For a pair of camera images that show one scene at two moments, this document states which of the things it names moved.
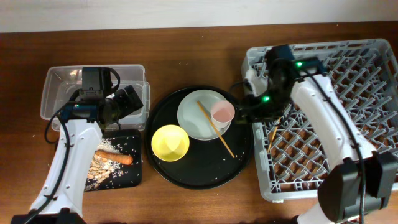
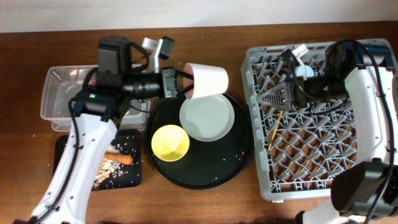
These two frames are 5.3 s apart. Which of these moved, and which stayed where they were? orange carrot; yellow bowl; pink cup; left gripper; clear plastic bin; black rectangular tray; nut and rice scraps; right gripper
Moved: pink cup; right gripper; left gripper
Stayed: clear plastic bin; nut and rice scraps; black rectangular tray; yellow bowl; orange carrot
